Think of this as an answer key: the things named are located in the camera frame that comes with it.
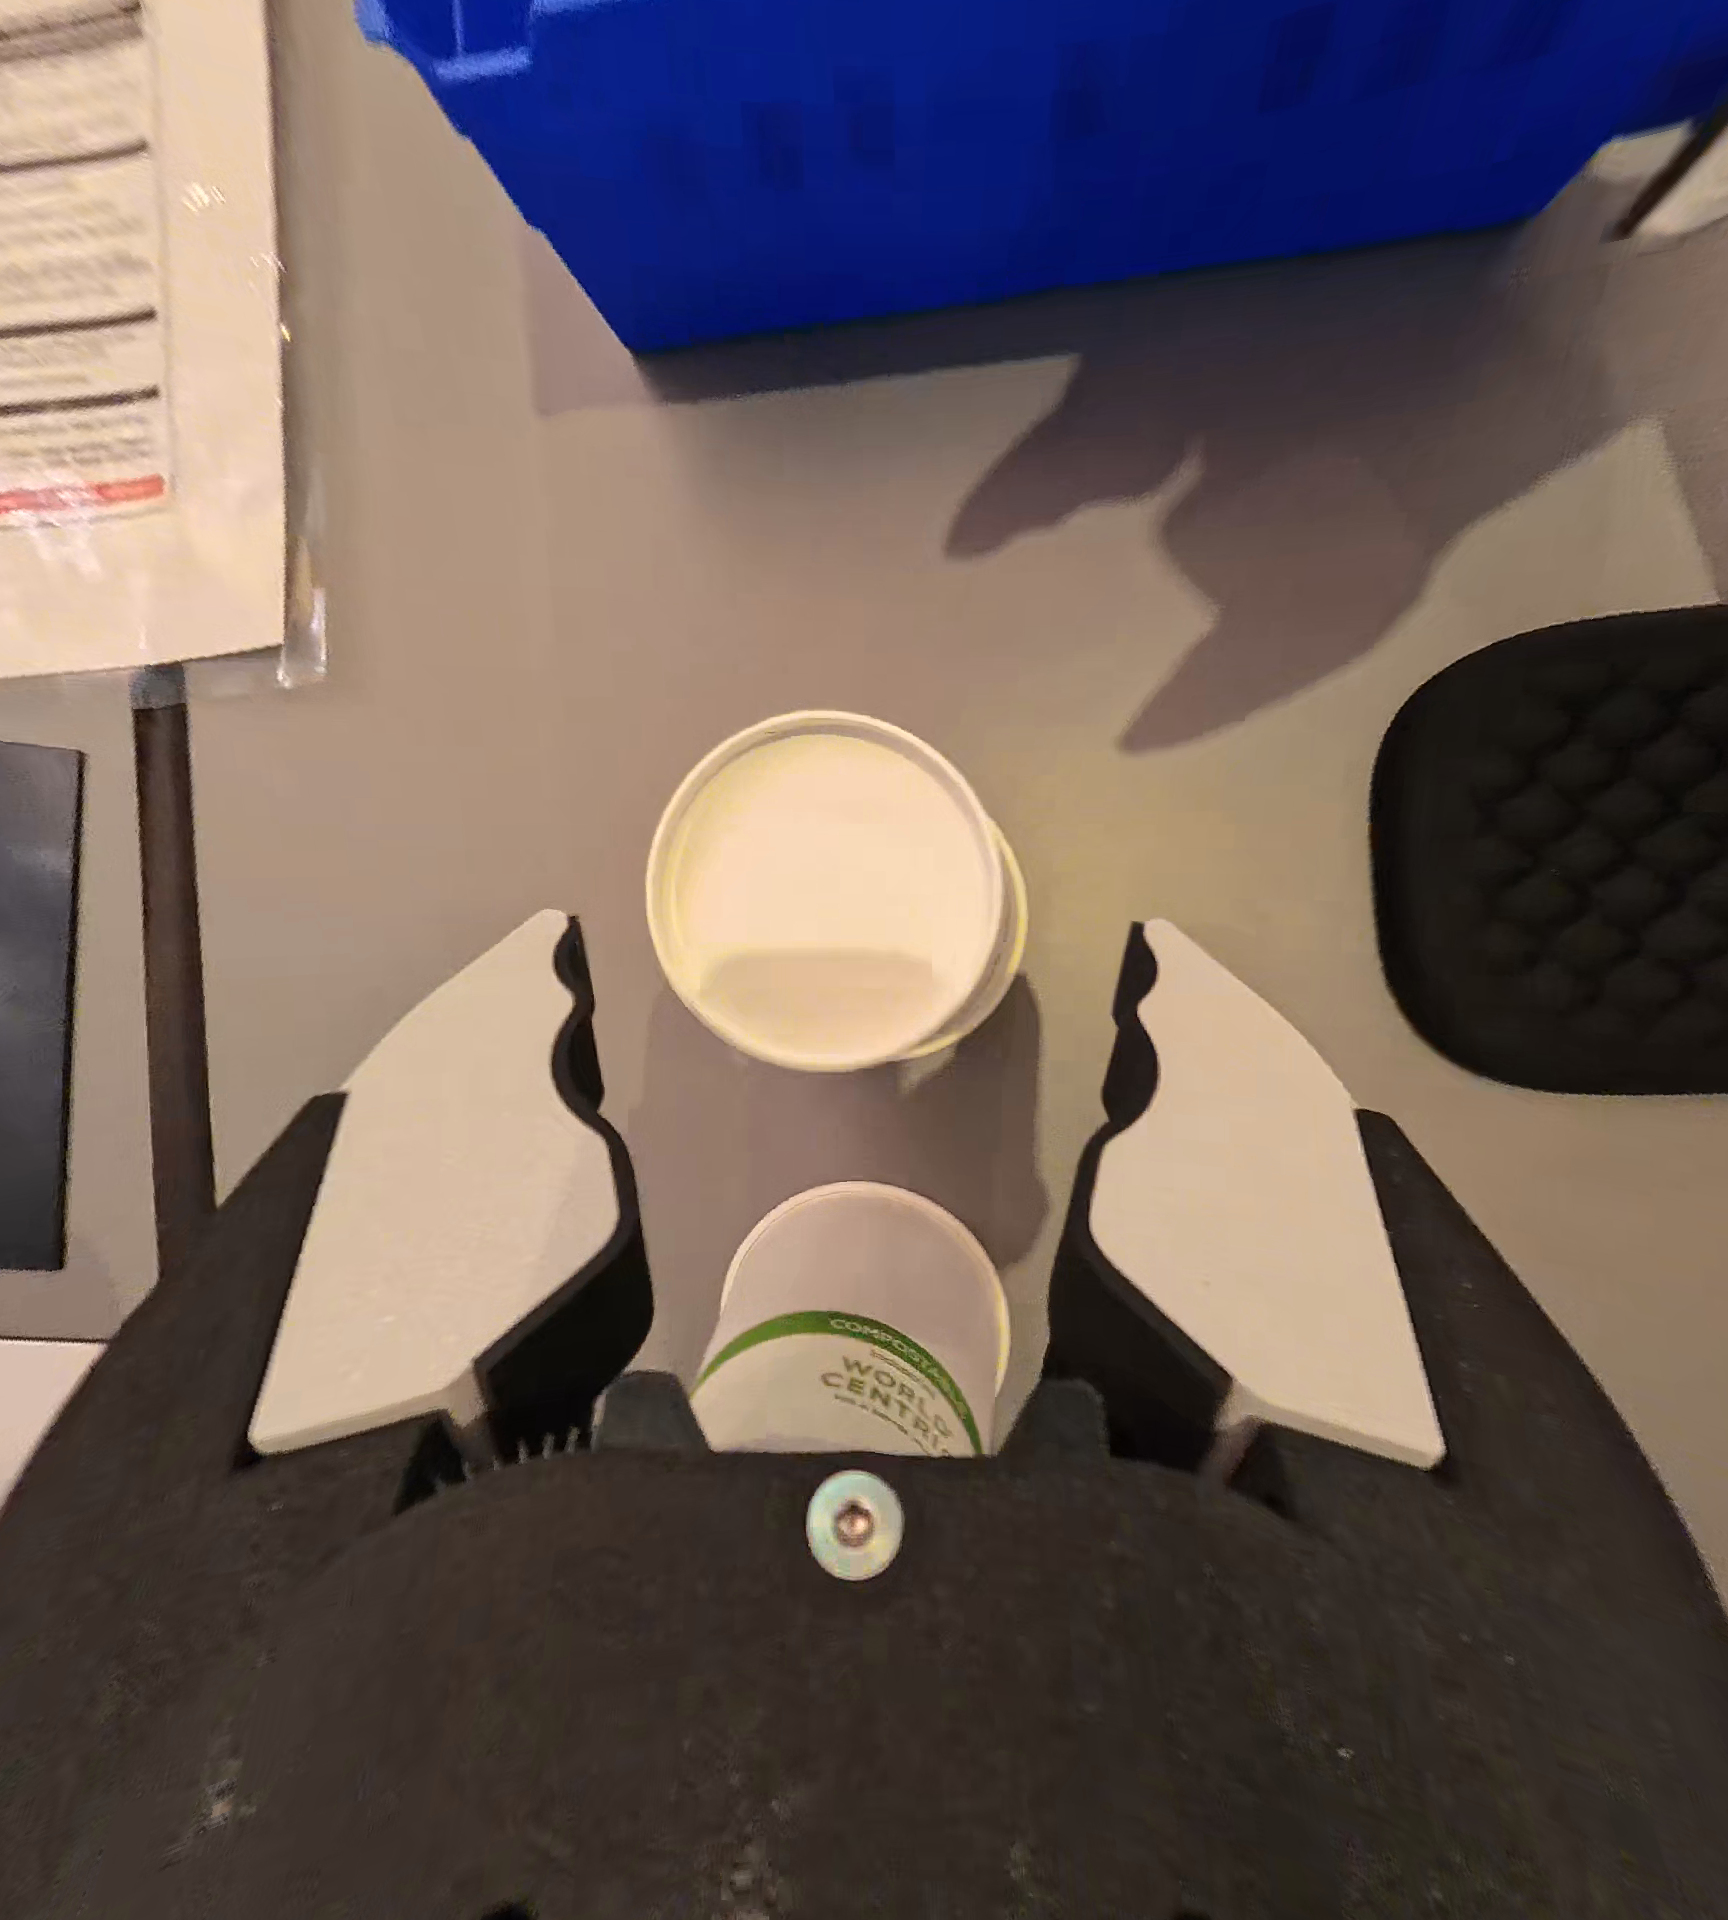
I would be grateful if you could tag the white paper cup green band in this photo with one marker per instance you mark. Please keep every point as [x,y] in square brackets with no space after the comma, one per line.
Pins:
[848,1274]

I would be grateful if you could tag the white paper cup stack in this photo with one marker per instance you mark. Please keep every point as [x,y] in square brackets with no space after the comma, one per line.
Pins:
[834,884]

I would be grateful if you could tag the laminated paper sheet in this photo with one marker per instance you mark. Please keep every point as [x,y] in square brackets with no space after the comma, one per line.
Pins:
[54,300]

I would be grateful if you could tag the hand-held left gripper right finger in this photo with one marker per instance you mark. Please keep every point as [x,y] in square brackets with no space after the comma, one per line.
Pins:
[1255,1230]

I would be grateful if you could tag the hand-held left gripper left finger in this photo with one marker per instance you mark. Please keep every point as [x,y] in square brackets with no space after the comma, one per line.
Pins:
[445,1230]

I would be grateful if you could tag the black textured cushion pad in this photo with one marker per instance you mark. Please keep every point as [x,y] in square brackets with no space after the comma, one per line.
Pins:
[1614,854]

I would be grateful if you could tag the blue plastic bin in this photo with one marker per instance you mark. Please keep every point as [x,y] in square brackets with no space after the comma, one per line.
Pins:
[1029,164]

